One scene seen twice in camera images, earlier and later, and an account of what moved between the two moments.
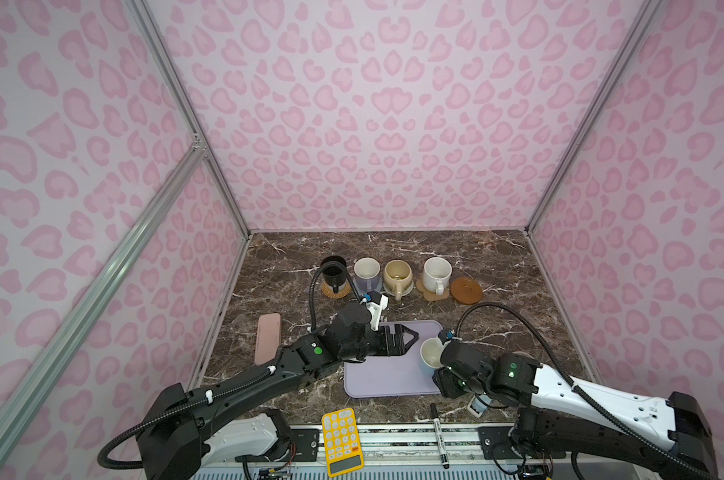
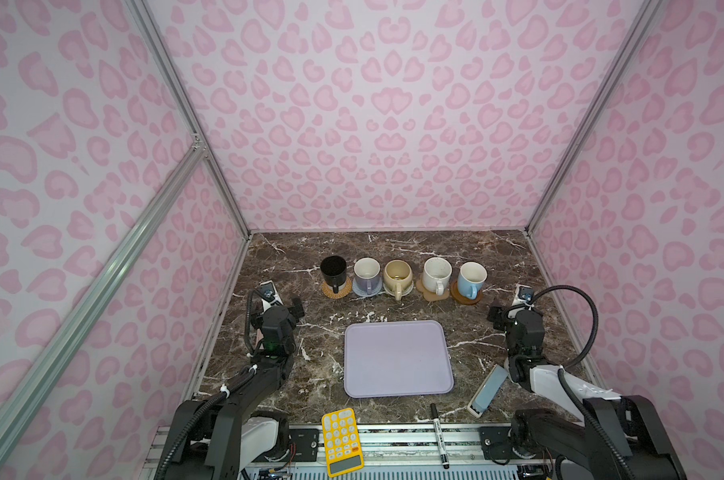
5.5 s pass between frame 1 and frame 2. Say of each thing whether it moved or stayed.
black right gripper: moved
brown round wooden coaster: stayed
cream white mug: stayed
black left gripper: moved
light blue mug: moved
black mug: stayed
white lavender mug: stayed
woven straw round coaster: stayed
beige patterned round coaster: stayed
